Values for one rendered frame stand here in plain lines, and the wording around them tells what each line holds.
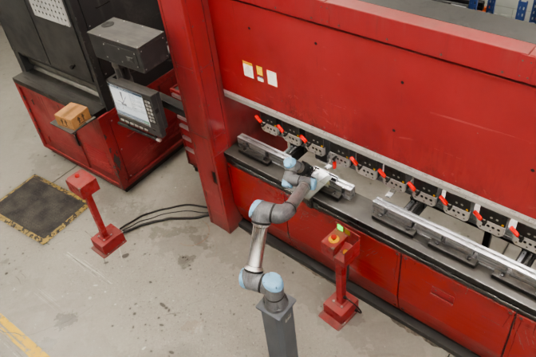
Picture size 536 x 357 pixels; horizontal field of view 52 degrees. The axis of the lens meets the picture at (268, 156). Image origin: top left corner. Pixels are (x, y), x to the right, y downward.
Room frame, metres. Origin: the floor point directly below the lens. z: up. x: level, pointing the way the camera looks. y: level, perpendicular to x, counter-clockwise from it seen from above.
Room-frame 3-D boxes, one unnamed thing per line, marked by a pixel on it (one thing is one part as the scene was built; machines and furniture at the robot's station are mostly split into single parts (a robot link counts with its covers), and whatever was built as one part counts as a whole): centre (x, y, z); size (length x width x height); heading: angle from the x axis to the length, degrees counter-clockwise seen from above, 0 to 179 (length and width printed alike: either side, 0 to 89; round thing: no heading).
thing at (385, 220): (2.33, -0.75, 0.89); 0.30 x 0.05 x 0.03; 45
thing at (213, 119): (3.61, 0.20, 1.15); 0.85 x 0.25 x 2.30; 135
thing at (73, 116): (3.83, 1.59, 1.04); 0.30 x 0.26 x 0.12; 48
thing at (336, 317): (2.31, -0.38, 0.06); 0.25 x 0.20 x 0.12; 130
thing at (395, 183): (2.39, -0.77, 1.26); 0.15 x 0.09 x 0.17; 45
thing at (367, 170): (2.53, -0.63, 1.26); 0.15 x 0.09 x 0.17; 45
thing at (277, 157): (3.19, 0.02, 0.92); 0.50 x 0.06 x 0.10; 45
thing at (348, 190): (2.76, -0.40, 0.92); 0.39 x 0.06 x 0.10; 45
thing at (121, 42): (3.37, 0.84, 1.53); 0.51 x 0.25 x 0.85; 50
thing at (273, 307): (1.93, 0.06, 0.82); 0.15 x 0.15 x 0.10
